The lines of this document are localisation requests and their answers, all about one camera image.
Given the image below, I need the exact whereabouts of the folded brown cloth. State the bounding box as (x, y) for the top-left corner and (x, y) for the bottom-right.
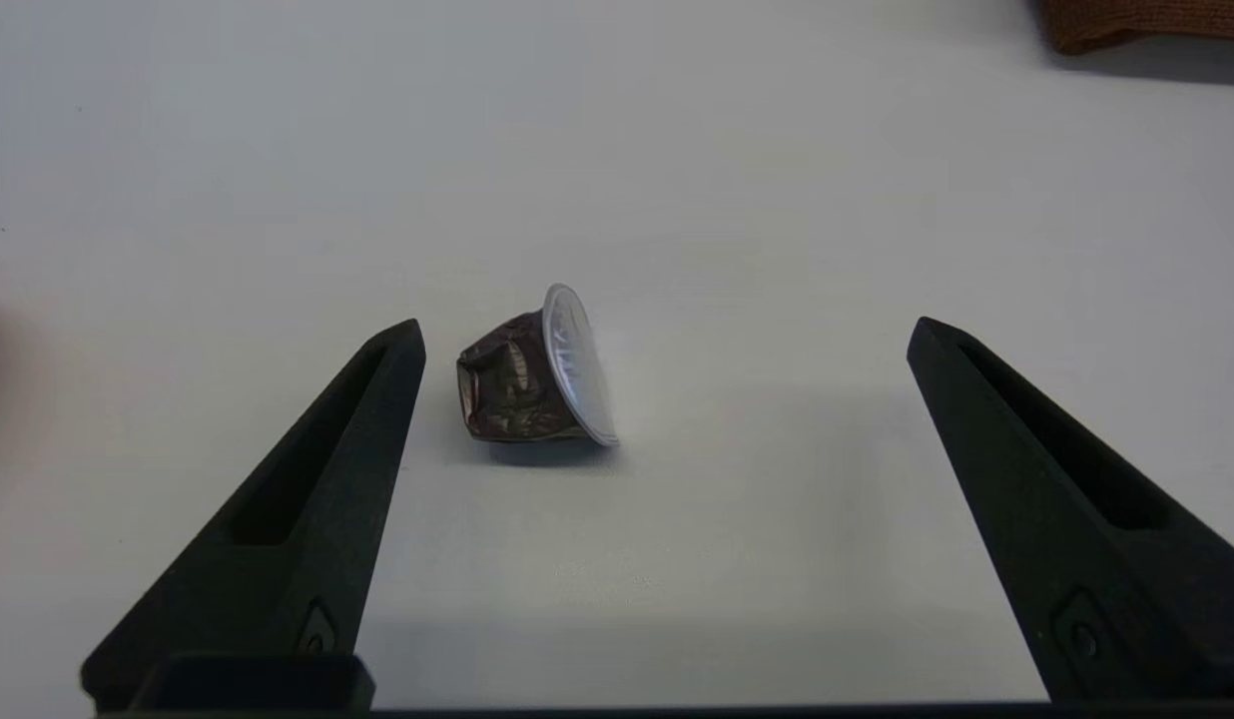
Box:
(1036, 0), (1234, 56)

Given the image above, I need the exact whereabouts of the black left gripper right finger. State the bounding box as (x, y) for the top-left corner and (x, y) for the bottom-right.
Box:
(907, 317), (1234, 705)

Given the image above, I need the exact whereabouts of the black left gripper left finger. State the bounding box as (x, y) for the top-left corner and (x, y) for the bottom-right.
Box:
(81, 318), (426, 712)

